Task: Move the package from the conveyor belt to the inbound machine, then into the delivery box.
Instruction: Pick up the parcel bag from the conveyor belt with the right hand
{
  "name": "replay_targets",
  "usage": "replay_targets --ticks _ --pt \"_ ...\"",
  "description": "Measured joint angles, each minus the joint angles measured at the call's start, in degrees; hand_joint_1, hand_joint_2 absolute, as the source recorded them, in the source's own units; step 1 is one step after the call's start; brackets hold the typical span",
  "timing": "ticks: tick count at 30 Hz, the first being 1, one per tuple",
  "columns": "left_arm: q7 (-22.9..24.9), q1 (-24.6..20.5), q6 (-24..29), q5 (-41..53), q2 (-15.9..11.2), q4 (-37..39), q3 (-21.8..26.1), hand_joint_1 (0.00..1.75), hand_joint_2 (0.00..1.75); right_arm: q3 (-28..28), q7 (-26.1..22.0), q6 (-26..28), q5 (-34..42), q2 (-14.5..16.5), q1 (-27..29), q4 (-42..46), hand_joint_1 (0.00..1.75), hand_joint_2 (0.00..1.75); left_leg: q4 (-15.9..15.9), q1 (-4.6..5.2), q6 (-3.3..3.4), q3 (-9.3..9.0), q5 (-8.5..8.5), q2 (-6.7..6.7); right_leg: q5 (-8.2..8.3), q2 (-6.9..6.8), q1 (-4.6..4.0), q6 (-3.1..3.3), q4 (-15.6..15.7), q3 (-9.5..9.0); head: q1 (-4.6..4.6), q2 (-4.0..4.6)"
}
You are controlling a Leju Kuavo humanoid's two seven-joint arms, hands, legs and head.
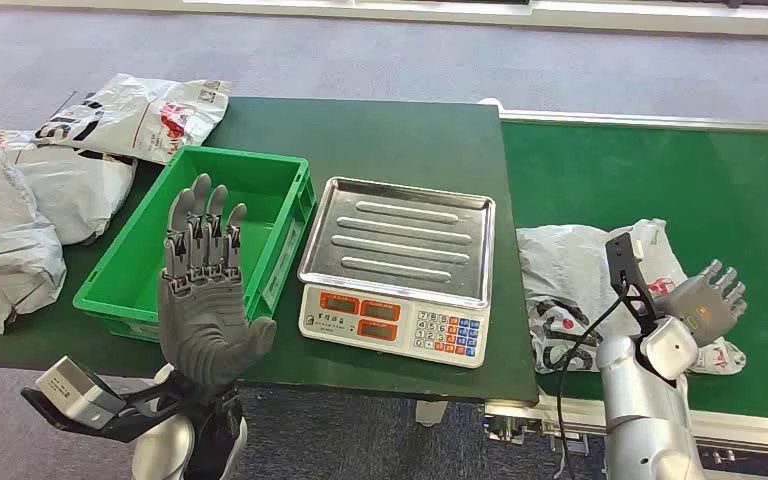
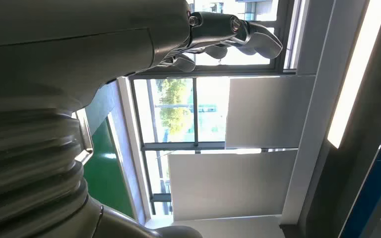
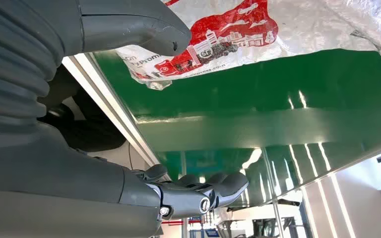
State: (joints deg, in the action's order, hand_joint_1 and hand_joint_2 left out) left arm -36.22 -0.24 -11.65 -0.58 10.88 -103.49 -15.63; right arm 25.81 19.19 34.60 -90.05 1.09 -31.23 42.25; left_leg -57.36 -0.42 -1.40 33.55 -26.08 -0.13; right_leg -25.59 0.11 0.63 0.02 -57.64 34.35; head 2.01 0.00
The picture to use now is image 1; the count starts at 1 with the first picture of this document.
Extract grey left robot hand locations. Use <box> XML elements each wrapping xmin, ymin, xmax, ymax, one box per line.
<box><xmin>158</xmin><ymin>173</ymin><xmax>278</xmax><ymax>392</ymax></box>

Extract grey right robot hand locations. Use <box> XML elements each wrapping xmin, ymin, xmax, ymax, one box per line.
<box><xmin>655</xmin><ymin>259</ymin><xmax>750</xmax><ymax>349</ymax></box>

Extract white printed courier bag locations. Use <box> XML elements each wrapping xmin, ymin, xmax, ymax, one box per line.
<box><xmin>516</xmin><ymin>218</ymin><xmax>748</xmax><ymax>376</ymax></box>

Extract green plastic crate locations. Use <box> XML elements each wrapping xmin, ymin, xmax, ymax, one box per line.
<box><xmin>72</xmin><ymin>145</ymin><xmax>318</xmax><ymax>344</ymax></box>

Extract bulging white courier bag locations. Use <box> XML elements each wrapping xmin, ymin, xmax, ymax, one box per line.
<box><xmin>0</xmin><ymin>129</ymin><xmax>139</xmax><ymax>246</ymax></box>

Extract crumpled grey courier bag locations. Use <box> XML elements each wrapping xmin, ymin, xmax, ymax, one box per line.
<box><xmin>0</xmin><ymin>148</ymin><xmax>67</xmax><ymax>335</ymax></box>

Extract white electronic scale steel tray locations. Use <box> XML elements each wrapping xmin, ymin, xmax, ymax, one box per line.
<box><xmin>297</xmin><ymin>176</ymin><xmax>497</xmax><ymax>370</ymax></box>

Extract flat white courier bag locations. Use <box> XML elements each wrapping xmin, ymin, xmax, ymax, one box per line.
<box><xmin>32</xmin><ymin>72</ymin><xmax>233</xmax><ymax>166</ymax></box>

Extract white table leg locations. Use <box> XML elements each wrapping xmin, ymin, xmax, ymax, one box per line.
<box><xmin>414</xmin><ymin>400</ymin><xmax>450</xmax><ymax>428</ymax></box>

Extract dark green table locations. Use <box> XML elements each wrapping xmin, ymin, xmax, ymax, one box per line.
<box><xmin>0</xmin><ymin>97</ymin><xmax>541</xmax><ymax>407</ymax></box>

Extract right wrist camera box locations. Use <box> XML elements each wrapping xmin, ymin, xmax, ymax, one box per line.
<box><xmin>605</xmin><ymin>231</ymin><xmax>665</xmax><ymax>333</ymax></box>

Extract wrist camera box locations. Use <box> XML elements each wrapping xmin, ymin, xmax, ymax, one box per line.
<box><xmin>605</xmin><ymin>231</ymin><xmax>665</xmax><ymax>333</ymax></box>
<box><xmin>20</xmin><ymin>356</ymin><xmax>187</xmax><ymax>444</ymax></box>

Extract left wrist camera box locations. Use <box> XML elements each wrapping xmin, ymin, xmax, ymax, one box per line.
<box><xmin>20</xmin><ymin>356</ymin><xmax>187</xmax><ymax>444</ymax></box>

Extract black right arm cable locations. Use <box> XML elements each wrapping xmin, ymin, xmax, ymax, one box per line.
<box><xmin>554</xmin><ymin>284</ymin><xmax>632</xmax><ymax>480</ymax></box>

